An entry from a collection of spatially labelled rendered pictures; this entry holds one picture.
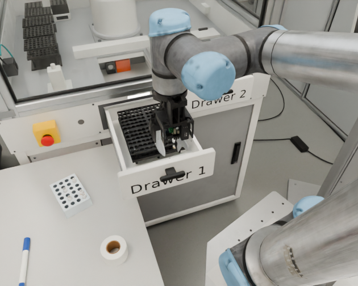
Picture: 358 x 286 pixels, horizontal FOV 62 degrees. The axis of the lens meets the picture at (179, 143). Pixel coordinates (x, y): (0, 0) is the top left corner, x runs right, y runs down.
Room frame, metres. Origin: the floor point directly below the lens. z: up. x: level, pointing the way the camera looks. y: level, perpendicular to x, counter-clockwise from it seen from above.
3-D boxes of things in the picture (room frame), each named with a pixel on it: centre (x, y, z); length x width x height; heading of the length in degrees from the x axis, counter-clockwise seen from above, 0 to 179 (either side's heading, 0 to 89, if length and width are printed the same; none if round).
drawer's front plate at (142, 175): (0.58, 0.03, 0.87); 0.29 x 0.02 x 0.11; 110
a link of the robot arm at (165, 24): (0.53, 0.02, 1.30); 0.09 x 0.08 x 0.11; 30
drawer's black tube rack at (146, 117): (0.77, 0.10, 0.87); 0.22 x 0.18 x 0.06; 20
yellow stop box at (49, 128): (0.75, 0.44, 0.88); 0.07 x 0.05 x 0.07; 110
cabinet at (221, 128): (1.35, 0.26, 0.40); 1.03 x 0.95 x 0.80; 110
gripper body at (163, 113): (0.53, 0.01, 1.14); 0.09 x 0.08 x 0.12; 20
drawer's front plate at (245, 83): (0.99, -0.16, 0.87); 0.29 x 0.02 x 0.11; 110
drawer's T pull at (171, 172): (0.55, 0.02, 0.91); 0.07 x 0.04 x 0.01; 110
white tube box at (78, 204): (0.57, 0.34, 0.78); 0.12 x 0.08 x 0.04; 37
